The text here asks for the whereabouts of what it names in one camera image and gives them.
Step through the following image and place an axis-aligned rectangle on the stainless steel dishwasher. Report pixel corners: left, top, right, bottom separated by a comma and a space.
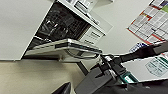
23, 1, 105, 65

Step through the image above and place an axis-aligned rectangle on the small blue-print paper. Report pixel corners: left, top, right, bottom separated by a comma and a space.
127, 41, 145, 55

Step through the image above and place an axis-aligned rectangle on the grey bin with green lid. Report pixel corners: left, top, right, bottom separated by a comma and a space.
121, 54, 168, 85

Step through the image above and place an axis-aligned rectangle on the white under-sink cabinet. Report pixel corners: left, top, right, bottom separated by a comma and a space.
0, 0, 55, 62

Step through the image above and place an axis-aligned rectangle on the large colourful wall poster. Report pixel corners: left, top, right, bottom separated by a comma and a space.
126, 0, 168, 46

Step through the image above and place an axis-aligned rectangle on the dishwasher wire rack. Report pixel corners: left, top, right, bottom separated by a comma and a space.
35, 3, 88, 43

